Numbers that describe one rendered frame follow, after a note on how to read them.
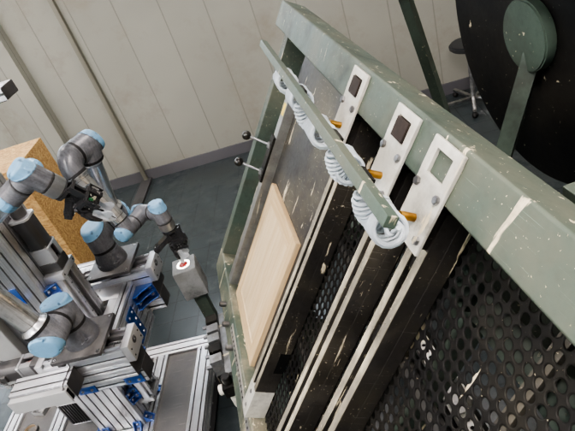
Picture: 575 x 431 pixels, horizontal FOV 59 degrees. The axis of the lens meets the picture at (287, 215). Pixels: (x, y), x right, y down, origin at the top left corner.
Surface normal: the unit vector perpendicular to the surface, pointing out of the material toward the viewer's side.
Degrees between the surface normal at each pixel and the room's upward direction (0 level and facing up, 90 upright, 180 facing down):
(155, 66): 90
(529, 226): 55
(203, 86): 90
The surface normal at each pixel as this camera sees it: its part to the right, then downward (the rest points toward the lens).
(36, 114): 0.03, 0.57
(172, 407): -0.29, -0.78
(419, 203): -0.93, -0.16
